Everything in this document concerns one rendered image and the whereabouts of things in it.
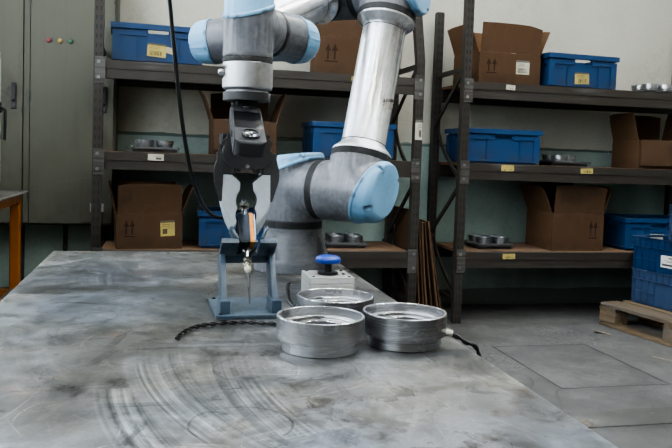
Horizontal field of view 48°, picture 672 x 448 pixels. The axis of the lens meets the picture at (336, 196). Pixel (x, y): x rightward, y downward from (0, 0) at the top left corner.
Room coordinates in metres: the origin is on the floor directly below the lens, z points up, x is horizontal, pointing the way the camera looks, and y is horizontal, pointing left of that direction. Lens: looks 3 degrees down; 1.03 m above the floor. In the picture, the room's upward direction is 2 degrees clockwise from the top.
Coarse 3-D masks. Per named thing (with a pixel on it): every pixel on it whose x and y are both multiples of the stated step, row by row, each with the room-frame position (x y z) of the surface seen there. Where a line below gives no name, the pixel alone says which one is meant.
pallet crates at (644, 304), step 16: (640, 240) 4.75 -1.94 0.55; (656, 240) 4.64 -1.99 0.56; (640, 256) 4.75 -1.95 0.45; (656, 256) 4.62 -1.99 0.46; (640, 272) 4.75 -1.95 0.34; (656, 272) 4.62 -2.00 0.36; (640, 288) 4.73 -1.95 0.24; (656, 288) 4.61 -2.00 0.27; (608, 304) 4.70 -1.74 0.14; (624, 304) 4.70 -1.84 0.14; (640, 304) 4.71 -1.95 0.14; (656, 304) 4.61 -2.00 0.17; (608, 320) 4.69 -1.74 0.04; (624, 320) 4.66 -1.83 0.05; (640, 320) 4.88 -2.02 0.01; (656, 320) 4.32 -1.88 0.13; (640, 336) 4.43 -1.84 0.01; (656, 336) 4.37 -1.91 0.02
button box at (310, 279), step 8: (304, 272) 1.17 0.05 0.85; (312, 272) 1.17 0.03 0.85; (320, 272) 1.16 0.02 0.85; (328, 272) 1.16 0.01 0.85; (336, 272) 1.16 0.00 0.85; (344, 272) 1.19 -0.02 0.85; (304, 280) 1.17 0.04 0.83; (312, 280) 1.13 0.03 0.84; (320, 280) 1.13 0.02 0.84; (328, 280) 1.13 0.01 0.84; (336, 280) 1.13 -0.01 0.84; (344, 280) 1.14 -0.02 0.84; (352, 280) 1.14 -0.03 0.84; (304, 288) 1.16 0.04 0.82; (312, 288) 1.13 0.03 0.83; (352, 288) 1.14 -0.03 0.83
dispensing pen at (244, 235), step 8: (240, 208) 1.13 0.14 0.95; (248, 208) 1.14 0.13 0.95; (240, 216) 1.10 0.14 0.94; (248, 216) 1.10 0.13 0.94; (240, 224) 1.09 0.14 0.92; (248, 224) 1.10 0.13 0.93; (240, 232) 1.09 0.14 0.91; (248, 232) 1.09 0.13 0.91; (240, 240) 1.08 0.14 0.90; (248, 240) 1.08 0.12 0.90; (240, 248) 1.09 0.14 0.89; (248, 248) 1.09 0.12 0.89; (248, 256) 1.08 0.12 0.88; (248, 264) 1.08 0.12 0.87; (248, 272) 1.07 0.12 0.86; (248, 280) 1.07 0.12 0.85; (248, 288) 1.06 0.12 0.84; (248, 296) 1.06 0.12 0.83
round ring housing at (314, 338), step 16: (288, 320) 0.85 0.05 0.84; (304, 320) 0.90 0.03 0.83; (320, 320) 0.91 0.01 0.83; (352, 320) 0.91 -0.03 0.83; (288, 336) 0.85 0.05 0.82; (304, 336) 0.84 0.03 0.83; (320, 336) 0.83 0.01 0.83; (336, 336) 0.84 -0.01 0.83; (352, 336) 0.85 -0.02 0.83; (288, 352) 0.86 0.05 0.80; (304, 352) 0.84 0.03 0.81; (320, 352) 0.84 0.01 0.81; (336, 352) 0.85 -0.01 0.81; (352, 352) 0.86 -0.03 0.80
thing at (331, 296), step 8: (320, 288) 1.06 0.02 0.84; (328, 288) 1.06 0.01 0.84; (336, 288) 1.06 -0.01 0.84; (344, 288) 1.07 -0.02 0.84; (304, 296) 1.04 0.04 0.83; (312, 296) 1.05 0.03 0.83; (320, 296) 1.06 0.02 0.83; (328, 296) 1.06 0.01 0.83; (336, 296) 1.06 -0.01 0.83; (344, 296) 1.06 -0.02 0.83; (352, 296) 1.06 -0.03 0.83; (360, 296) 1.05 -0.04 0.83; (368, 296) 1.03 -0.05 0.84; (304, 304) 0.98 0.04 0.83; (312, 304) 0.97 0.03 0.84; (320, 304) 0.97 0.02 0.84; (328, 304) 0.96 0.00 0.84; (336, 304) 0.96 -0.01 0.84; (344, 304) 0.96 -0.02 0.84; (352, 304) 0.97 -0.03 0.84; (360, 304) 0.97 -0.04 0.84; (368, 304) 0.99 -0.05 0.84
